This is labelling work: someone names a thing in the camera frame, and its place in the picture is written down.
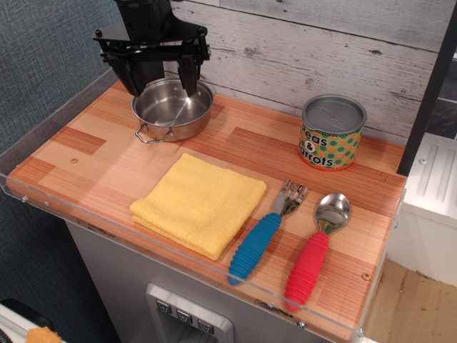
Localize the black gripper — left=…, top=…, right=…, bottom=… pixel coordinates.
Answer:
left=92, top=1, right=210, bottom=96

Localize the silver dispenser button panel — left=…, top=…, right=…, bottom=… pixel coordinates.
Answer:
left=146, top=283, right=235, bottom=342

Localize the black vertical post right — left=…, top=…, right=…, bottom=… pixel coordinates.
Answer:
left=396, top=0, right=457, bottom=177

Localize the red handled spoon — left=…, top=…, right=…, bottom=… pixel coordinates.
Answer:
left=285, top=193, right=351, bottom=312

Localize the yellow rag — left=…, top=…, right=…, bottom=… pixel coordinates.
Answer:
left=130, top=154, right=267, bottom=261

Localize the blue handled fork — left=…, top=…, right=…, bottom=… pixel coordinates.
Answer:
left=228, top=180, right=308, bottom=285

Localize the steel pot with handles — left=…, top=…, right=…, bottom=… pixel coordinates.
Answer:
left=131, top=79, right=214, bottom=144

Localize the grey toy fridge cabinet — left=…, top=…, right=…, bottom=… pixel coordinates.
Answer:
left=64, top=219, right=343, bottom=343

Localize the white toy sink unit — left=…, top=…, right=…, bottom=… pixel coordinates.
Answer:
left=386, top=133, right=456, bottom=286

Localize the clear acrylic guard rail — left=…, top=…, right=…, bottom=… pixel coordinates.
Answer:
left=1, top=71, right=406, bottom=342

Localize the orange cloth at corner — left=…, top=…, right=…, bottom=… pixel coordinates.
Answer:
left=25, top=327, right=63, bottom=343

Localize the peas and carrots can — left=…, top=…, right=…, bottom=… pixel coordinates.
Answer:
left=298, top=94, right=367, bottom=172

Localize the black vertical post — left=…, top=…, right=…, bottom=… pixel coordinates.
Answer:
left=396, top=0, right=457, bottom=177
left=132, top=61, right=164, bottom=94

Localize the black vertical post left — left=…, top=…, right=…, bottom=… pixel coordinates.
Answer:
left=132, top=61, right=164, bottom=94

